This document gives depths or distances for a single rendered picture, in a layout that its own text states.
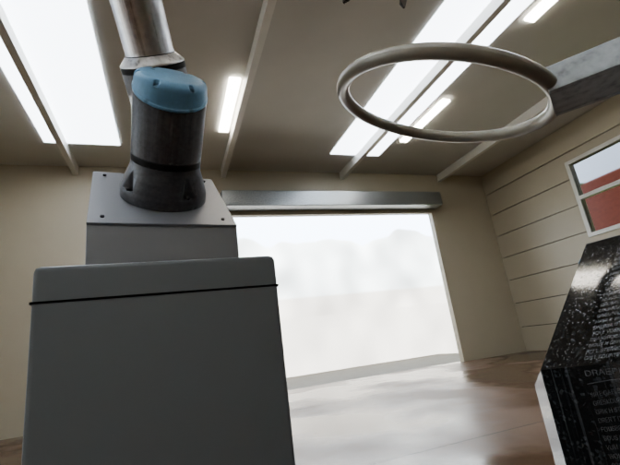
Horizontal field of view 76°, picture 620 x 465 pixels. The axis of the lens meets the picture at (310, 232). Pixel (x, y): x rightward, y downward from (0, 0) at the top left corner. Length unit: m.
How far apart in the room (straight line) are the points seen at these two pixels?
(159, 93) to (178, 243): 0.30
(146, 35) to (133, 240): 0.46
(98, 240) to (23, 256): 6.51
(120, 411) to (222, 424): 0.16
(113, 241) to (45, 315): 0.18
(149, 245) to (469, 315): 8.35
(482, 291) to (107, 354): 8.81
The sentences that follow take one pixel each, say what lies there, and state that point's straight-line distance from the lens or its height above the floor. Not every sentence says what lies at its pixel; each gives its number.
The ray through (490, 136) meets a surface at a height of 1.14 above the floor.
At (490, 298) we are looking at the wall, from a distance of 9.37.
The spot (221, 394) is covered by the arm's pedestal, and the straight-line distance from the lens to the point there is 0.73.
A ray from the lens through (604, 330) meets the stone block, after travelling 0.86.
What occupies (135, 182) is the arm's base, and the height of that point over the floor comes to 1.05.
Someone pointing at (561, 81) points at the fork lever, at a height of 1.07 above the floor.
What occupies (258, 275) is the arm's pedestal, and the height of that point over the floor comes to 0.81.
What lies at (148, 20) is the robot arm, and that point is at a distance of 1.05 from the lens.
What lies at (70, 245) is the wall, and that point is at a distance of 7.25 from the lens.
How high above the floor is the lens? 0.67
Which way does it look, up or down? 16 degrees up
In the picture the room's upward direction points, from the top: 8 degrees counter-clockwise
